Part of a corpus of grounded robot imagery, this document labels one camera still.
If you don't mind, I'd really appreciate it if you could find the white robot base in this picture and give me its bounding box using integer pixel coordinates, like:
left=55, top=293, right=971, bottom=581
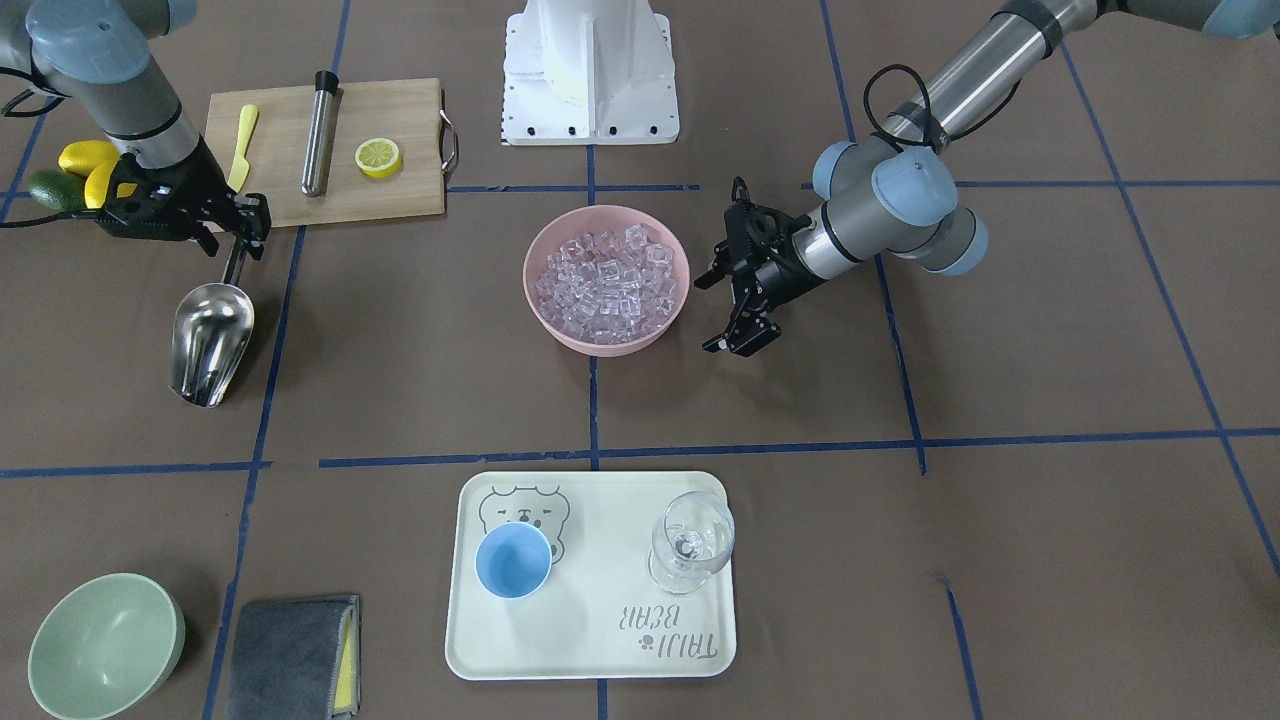
left=500, top=1, right=681, bottom=146

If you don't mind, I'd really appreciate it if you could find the small blue cup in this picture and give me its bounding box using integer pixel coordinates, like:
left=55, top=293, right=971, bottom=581
left=474, top=521, right=553, bottom=600

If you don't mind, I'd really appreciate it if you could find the clear wine glass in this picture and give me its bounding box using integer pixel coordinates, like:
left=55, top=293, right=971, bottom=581
left=648, top=491, right=737, bottom=596

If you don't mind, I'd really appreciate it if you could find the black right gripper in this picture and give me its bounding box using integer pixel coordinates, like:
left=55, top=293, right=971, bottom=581
left=96, top=150, right=273, bottom=261

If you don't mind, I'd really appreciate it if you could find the white serving tray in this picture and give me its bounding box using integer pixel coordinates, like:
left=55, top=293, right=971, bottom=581
left=444, top=471, right=739, bottom=682

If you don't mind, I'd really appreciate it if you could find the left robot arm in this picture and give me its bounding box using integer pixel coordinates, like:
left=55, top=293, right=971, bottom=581
left=694, top=1, right=1279, bottom=357

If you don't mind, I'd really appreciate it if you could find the grey yellow cloth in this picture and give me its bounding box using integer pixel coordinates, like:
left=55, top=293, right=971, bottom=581
left=225, top=594, right=362, bottom=719

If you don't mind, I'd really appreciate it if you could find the wooden cutting board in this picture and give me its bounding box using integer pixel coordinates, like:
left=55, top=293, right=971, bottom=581
left=204, top=78, right=461, bottom=233

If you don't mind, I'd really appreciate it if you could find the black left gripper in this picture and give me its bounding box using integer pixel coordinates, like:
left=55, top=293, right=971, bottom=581
left=694, top=178, right=826, bottom=357

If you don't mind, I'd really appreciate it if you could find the metal ice scoop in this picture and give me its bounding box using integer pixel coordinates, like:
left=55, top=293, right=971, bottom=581
left=169, top=240, right=255, bottom=407

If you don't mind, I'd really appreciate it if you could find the yellow lemon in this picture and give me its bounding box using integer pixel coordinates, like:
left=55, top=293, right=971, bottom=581
left=84, top=159, right=119, bottom=210
left=58, top=138, right=120, bottom=179

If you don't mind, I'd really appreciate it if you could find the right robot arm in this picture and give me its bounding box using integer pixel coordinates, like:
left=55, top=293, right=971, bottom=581
left=1, top=1, right=271, bottom=259

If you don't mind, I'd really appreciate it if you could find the yellow plastic knife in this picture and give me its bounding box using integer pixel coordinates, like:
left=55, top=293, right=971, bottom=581
left=227, top=104, right=260, bottom=193

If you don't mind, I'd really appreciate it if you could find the pink bowl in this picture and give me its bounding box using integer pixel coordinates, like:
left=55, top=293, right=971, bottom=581
left=524, top=205, right=691, bottom=357

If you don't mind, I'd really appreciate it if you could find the green bowl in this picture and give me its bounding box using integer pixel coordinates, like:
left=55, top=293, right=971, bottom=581
left=27, top=573, right=186, bottom=719

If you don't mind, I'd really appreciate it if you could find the green lime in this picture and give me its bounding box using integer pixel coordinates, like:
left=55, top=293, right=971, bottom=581
left=27, top=169, right=87, bottom=213

